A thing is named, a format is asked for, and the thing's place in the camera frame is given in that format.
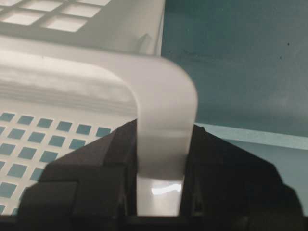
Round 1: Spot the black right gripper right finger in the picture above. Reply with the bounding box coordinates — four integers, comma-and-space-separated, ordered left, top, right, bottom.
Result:
180, 126, 305, 231

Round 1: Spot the white plastic lattice basket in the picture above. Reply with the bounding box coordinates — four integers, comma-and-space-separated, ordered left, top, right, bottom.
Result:
0, 0, 198, 216

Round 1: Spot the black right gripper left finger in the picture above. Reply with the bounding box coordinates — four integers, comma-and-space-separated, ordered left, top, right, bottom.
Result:
18, 120, 138, 231

